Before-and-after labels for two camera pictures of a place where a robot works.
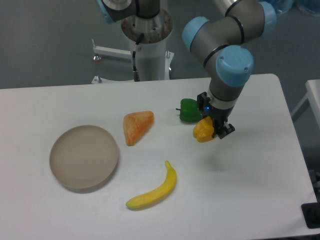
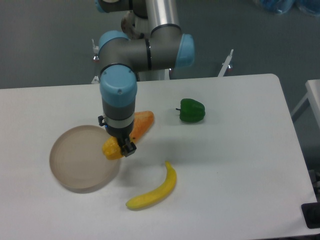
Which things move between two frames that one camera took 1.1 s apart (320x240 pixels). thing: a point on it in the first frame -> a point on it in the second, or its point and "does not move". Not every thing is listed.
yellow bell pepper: [203, 131] -> [111, 148]
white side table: [313, 89] does not move
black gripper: [219, 116] -> [122, 134]
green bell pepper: [189, 111] does not move
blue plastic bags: [312, 6] does not move
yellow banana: [150, 198] does not move
